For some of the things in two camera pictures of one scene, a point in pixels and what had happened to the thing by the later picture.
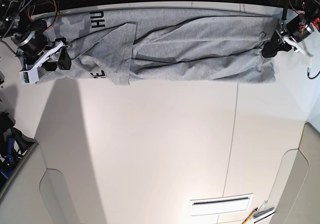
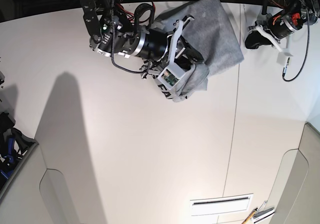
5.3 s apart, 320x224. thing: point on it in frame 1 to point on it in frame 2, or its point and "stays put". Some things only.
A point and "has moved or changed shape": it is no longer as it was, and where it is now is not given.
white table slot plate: [221, 204] stays put
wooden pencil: [250, 216] stays put
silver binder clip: [262, 211] stays put
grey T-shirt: [163, 46] has moved or changed shape
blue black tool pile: [13, 146] stays put
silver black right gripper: [55, 57] to [157, 45]
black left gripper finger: [275, 44] to [254, 39]
